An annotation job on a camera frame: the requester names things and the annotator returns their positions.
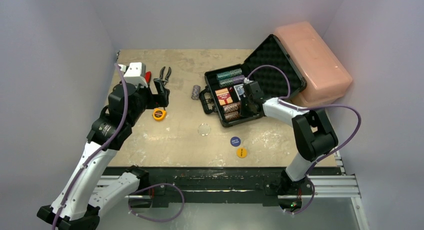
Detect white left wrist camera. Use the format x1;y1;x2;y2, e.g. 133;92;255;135
117;62;149;88

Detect pink translucent plastic box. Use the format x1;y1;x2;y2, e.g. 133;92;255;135
274;21;353;107

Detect orange poker chip row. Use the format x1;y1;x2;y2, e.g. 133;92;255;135
222;102;241;114

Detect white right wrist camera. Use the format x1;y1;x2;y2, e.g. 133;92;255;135
243;77;255;85

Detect yellow tape measure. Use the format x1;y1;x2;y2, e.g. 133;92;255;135
152;107;167;122

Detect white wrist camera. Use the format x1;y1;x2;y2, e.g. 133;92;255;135
243;77;255;85
117;62;149;88

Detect red playing card deck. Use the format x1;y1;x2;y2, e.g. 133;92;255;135
215;87;234;106

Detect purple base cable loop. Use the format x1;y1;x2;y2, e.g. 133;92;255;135
127;181;186;223

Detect blue playing card deck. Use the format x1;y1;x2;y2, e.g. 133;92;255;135
233;84;246;100

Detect brown poker chip stack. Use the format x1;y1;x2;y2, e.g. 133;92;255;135
224;111;240;122

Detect clear round dealer button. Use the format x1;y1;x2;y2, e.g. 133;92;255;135
197;123;211;136

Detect black metal base frame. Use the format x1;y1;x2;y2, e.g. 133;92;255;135
126;167;360;211

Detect blue grey poker chip stack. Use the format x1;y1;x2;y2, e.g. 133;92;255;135
191;85;201;100

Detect yellow big blind button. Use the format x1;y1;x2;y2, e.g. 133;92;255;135
236;147;248;159

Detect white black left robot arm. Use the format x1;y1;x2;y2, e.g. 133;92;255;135
36;77;170;230

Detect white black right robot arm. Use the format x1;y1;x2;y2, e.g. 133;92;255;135
241;79;339;194

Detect black grey pliers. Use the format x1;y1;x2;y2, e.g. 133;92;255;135
159;66;172;86

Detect green poker chip row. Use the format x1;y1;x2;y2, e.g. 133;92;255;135
216;68;243;81

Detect purple poker chip row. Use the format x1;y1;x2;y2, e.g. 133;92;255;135
218;75;245;87

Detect black foam-lined poker case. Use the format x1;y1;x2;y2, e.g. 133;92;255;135
199;34;307;128

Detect blue small blind button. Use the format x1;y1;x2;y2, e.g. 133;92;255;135
230;136;242;147

